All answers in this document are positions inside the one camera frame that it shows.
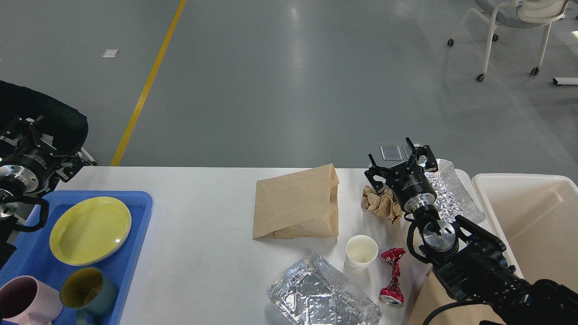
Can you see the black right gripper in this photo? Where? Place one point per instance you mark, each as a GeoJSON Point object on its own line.
{"type": "Point", "coordinates": [407, 181]}

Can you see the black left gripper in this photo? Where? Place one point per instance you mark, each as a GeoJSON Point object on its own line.
{"type": "Point", "coordinates": [28, 171]}

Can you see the yellow plastic plate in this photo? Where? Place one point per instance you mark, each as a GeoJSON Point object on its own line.
{"type": "Point", "coordinates": [98, 207]}

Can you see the pink mug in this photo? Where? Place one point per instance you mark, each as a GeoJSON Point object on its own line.
{"type": "Point", "coordinates": [25, 300]}

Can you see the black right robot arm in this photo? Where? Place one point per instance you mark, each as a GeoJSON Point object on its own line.
{"type": "Point", "coordinates": [466, 259]}

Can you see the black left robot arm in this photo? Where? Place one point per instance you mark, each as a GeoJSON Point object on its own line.
{"type": "Point", "coordinates": [10, 222]}

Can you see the brown paper bag under arm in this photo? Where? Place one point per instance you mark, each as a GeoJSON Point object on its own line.
{"type": "Point", "coordinates": [433, 295]}

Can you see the floor socket plate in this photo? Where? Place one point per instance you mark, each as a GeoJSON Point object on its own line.
{"type": "Point", "coordinates": [391, 152]}

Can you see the person in black clothes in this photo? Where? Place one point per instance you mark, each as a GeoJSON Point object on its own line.
{"type": "Point", "coordinates": [66, 125]}

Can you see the crumpled brown paper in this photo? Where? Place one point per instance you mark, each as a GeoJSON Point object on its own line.
{"type": "Point", "coordinates": [383, 205]}

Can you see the crumpled foil sheet right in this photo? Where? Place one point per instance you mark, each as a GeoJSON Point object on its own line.
{"type": "Point", "coordinates": [452, 198]}

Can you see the yellow floor tape line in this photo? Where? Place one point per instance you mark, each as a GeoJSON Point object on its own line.
{"type": "Point", "coordinates": [140, 103]}

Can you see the white paper cup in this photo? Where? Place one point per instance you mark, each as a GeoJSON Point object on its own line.
{"type": "Point", "coordinates": [360, 251]}

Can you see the brown paper bag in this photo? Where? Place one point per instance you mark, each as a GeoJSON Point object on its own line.
{"type": "Point", "coordinates": [297, 205]}

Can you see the crushed red can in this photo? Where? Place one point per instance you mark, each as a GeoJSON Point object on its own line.
{"type": "Point", "coordinates": [392, 294]}

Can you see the beige plastic bin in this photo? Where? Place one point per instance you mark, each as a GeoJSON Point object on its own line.
{"type": "Point", "coordinates": [536, 216]}

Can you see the teal mug yellow inside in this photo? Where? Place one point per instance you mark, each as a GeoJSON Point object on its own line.
{"type": "Point", "coordinates": [90, 294]}

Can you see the foil tray front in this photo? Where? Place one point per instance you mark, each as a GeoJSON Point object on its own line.
{"type": "Point", "coordinates": [313, 292]}

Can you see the white chair leg right edge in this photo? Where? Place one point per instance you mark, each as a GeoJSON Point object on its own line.
{"type": "Point", "coordinates": [565, 81]}

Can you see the white office chair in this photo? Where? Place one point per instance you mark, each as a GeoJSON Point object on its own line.
{"type": "Point", "coordinates": [513, 14]}

